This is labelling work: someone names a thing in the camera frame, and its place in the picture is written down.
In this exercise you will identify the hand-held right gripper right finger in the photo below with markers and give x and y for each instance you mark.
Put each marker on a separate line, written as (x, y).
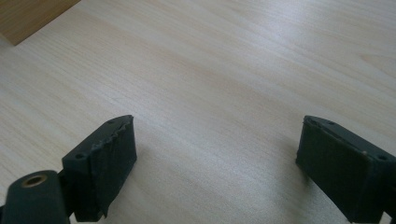
(336, 168)

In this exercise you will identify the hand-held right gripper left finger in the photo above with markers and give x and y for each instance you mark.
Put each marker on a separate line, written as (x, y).
(106, 168)

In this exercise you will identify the wooden compartment box with lid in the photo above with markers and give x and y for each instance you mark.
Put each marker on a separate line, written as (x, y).
(28, 17)

